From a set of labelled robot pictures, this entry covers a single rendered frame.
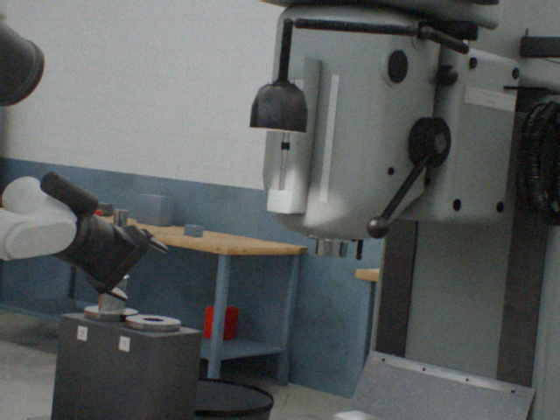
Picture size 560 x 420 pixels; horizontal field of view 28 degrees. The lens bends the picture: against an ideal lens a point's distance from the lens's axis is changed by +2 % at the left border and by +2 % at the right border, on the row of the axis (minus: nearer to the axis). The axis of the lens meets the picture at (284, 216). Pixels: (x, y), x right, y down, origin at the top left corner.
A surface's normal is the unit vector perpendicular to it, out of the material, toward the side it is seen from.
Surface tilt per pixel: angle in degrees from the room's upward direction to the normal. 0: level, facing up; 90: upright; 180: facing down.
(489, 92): 90
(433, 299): 90
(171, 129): 90
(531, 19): 90
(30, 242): 117
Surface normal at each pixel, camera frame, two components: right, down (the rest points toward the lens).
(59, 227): 0.58, 0.55
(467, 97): 0.77, 0.11
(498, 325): -0.63, -0.02
